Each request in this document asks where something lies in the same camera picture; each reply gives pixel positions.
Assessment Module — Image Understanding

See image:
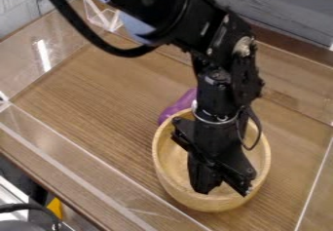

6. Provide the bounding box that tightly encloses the black cable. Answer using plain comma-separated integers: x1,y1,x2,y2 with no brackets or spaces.
0,202,63,231

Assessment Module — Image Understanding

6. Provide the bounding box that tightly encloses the brown wooden bowl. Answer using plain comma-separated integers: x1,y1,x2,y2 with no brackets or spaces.
152,109,272,212

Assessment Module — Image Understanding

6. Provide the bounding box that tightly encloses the purple toy eggplant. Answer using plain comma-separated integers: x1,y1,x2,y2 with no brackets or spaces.
157,88,196,125

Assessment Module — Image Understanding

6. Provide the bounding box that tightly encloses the yellow black device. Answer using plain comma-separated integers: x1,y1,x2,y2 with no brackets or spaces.
46,197,76,231

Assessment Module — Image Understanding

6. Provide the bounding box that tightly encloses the clear acrylic enclosure wall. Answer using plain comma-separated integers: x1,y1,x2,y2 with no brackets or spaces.
0,0,333,231

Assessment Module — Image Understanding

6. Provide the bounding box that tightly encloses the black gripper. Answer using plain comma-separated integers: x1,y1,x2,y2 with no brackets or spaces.
172,113,256,197

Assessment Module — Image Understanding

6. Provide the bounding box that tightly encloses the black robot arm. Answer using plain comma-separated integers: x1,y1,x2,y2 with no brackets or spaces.
50,0,264,196

